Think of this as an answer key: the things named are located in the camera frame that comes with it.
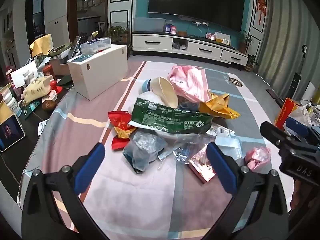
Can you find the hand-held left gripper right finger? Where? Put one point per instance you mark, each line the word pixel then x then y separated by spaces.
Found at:
pixel 221 167

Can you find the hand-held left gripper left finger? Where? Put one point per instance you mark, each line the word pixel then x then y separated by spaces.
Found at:
pixel 90 167

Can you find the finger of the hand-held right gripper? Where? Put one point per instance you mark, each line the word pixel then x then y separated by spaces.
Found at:
pixel 272 132
pixel 297 126

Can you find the white and blue wrapper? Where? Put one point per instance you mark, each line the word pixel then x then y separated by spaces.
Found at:
pixel 228 143

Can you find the small pink bag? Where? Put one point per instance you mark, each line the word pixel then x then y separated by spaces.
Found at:
pixel 257 158

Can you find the clear plastic wrapper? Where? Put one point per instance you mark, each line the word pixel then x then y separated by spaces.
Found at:
pixel 185 145

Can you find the red snack packet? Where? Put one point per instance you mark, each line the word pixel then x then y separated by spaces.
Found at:
pixel 120 125

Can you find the green snack bag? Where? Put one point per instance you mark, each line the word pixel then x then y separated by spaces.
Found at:
pixel 162 117

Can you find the orange shopping bag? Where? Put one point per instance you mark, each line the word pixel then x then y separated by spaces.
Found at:
pixel 285 112

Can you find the pink foil box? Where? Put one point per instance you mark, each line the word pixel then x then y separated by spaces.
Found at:
pixel 200 165

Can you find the white printed label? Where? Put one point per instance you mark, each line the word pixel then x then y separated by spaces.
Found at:
pixel 220 130

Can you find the upright vacuum cleaner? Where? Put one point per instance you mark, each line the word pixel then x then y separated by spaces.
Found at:
pixel 298 80

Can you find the grey plastic bag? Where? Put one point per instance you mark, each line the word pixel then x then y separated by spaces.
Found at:
pixel 142 147

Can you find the gold snack bag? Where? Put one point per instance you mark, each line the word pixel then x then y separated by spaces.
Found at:
pixel 220 107

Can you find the small potted plant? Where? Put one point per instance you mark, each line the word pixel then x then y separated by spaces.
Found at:
pixel 251 62

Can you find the brown avocado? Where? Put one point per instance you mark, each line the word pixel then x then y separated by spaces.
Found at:
pixel 49 105

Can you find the green flat box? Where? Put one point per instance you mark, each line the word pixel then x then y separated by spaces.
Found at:
pixel 30 110

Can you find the small red figure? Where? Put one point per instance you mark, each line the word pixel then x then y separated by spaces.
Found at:
pixel 55 87

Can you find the large pink plastic bag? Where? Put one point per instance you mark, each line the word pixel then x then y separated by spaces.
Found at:
pixel 190 82

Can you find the white box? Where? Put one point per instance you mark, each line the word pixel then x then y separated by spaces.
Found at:
pixel 100 75

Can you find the tall potted plant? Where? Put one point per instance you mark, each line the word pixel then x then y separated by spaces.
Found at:
pixel 244 42

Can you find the beige printed packet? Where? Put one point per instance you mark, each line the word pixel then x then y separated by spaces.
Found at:
pixel 36 88

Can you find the cream paper cup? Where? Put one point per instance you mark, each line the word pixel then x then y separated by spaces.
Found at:
pixel 162 90

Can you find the grey curtain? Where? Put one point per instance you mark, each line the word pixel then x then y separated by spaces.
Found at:
pixel 282 30

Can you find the red can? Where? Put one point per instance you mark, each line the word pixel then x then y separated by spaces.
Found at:
pixel 48 71

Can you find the white desk calendar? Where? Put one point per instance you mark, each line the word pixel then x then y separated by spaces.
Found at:
pixel 223 36

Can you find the white television cabinet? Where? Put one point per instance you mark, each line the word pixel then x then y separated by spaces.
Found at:
pixel 200 50

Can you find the small framed picture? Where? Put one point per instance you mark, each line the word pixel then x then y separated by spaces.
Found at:
pixel 210 36

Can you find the clear plastic container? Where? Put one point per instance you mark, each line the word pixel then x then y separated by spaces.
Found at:
pixel 96 45

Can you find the yellow cloth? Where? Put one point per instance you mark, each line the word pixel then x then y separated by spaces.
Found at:
pixel 41 43

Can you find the plants in dark planter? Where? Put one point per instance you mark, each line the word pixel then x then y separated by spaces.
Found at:
pixel 117 33

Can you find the small red blue display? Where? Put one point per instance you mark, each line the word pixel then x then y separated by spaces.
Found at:
pixel 170 29

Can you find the large black television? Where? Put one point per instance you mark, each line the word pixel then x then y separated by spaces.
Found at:
pixel 195 2

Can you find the grey storage box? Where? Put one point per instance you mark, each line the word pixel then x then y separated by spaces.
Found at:
pixel 148 25

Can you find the dark wooden display cabinet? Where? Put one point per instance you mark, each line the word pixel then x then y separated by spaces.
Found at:
pixel 90 10

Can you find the black framed door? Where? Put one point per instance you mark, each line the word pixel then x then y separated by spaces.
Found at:
pixel 35 10

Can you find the tablet with white frame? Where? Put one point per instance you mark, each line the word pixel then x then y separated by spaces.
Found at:
pixel 11 132

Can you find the red knot wall hanging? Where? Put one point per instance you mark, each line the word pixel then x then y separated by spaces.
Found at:
pixel 262 5

